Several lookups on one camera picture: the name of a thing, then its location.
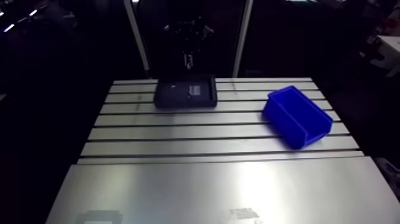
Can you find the black tray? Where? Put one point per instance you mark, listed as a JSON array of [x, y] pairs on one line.
[[175, 99]]

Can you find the pale metal post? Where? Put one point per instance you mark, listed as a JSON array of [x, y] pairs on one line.
[[137, 34], [242, 37]]

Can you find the white desk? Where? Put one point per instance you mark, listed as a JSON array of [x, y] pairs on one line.
[[389, 51]]

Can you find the blue bin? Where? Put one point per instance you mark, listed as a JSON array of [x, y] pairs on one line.
[[289, 117]]

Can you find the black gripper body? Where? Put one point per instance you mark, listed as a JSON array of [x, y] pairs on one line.
[[187, 34]]

